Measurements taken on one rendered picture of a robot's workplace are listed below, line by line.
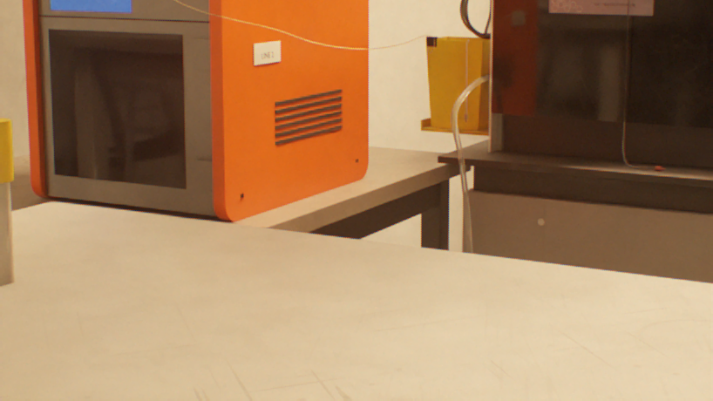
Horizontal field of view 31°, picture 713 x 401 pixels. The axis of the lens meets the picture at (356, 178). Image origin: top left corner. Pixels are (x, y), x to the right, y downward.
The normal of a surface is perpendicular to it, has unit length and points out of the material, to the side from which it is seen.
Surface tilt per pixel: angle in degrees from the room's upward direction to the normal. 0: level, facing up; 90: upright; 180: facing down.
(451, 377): 0
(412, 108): 90
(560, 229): 90
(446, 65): 93
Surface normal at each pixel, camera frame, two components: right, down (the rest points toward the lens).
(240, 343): 0.00, -0.98
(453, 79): -0.47, 0.21
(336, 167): 0.88, 0.09
